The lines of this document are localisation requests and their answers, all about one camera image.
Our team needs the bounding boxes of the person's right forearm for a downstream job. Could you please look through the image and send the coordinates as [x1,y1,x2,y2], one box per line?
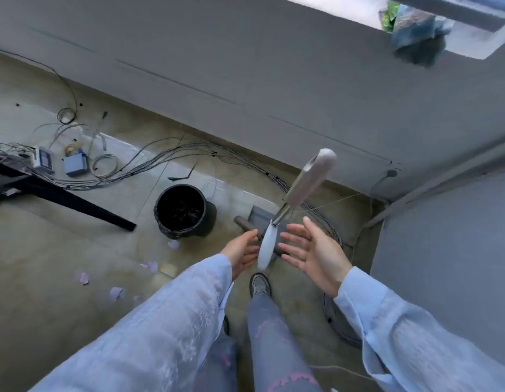
[333,266,505,392]

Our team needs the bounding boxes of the white device box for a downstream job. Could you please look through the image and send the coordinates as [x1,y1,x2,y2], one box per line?
[30,145,56,175]

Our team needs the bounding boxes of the person's left leg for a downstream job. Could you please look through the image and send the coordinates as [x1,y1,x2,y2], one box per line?
[193,334,239,392]

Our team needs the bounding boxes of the person's leg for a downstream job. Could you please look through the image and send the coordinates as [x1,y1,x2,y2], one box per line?
[193,334,239,392]
[246,292,323,392]

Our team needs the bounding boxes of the long white cable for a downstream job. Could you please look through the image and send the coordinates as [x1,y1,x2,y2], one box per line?
[309,365,375,382]

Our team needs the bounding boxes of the grey dustpan white handle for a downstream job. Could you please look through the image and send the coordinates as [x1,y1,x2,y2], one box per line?
[249,205,287,271]

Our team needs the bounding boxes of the green packet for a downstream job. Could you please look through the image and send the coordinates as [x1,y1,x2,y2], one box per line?
[379,2,400,33]

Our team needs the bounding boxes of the person's left forearm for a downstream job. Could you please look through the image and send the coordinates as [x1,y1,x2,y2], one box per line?
[30,253,233,392]

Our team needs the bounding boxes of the thin grey plug cable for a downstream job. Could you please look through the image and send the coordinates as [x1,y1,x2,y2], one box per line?
[87,111,108,151]

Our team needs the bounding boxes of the coiled white cable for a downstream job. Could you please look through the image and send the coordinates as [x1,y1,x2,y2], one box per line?
[91,154,121,179]

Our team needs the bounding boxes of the grey broom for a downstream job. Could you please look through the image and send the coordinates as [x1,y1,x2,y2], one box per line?
[233,148,338,258]

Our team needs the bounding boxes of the grey cable coil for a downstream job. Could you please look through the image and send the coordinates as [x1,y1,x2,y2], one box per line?
[322,292,364,350]

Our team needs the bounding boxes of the black strip piece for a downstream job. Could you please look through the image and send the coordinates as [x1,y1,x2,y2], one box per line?
[168,162,198,182]

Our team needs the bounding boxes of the person's right leg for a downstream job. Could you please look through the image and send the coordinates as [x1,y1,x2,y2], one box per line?
[246,292,323,392]

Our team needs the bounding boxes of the pink paper scraps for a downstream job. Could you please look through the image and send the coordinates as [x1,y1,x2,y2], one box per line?
[75,239,181,303]

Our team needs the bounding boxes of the person's right shoe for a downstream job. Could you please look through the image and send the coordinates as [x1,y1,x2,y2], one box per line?
[249,273,272,299]

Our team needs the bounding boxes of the thin black cable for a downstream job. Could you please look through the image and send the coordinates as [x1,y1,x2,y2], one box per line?
[0,46,78,124]

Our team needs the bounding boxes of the white cabinet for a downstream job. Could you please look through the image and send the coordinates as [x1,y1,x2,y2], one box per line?
[369,169,505,323]

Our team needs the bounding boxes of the person's left hand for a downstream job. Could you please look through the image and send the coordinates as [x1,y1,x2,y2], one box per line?
[219,229,261,281]

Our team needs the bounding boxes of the blue junction box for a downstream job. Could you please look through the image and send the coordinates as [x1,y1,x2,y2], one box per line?
[63,151,89,177]

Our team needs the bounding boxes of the black waste bin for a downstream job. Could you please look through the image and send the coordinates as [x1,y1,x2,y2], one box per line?
[153,184,217,240]

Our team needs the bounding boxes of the blue cloth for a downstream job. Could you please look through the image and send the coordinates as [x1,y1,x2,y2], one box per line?
[391,5,455,68]

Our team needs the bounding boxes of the white table black legs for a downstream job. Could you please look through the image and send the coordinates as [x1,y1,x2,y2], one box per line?
[0,152,137,232]

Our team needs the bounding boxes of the person's right hand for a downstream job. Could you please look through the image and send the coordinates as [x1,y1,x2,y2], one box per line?
[276,216,353,298]

